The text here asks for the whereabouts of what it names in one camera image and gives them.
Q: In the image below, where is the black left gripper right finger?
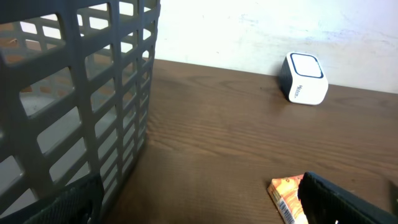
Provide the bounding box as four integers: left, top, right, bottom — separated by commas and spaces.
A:
298, 172, 397, 224

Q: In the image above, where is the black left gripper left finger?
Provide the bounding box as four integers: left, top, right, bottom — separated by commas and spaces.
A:
0, 172, 105, 224

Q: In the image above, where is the orange small box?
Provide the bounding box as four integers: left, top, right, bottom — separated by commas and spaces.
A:
267, 174, 308, 224

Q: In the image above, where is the white barcode scanner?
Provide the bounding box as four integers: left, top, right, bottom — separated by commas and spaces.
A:
278, 52, 328, 105

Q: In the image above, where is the dark grey plastic basket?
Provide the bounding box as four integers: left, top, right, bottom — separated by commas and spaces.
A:
1, 0, 161, 218

